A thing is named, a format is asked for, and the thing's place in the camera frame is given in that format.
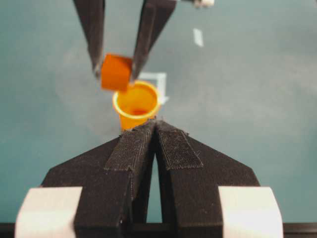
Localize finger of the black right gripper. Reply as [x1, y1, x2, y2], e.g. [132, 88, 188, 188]
[73, 0, 106, 78]

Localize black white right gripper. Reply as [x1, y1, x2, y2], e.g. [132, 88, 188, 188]
[129, 0, 215, 83]

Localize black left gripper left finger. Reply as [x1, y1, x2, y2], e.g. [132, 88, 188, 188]
[42, 121, 155, 228]

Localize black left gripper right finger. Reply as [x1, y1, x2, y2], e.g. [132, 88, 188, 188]
[156, 120, 260, 227]

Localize orange cube block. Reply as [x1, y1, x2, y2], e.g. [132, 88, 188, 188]
[101, 54, 132, 92]

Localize small light blue tape strip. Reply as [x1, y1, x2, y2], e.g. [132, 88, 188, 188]
[193, 28, 204, 48]

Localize light blue tape square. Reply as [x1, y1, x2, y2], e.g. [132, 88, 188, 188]
[138, 72, 169, 105]

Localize yellow orange plastic cup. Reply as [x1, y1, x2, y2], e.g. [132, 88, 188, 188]
[112, 80, 160, 131]

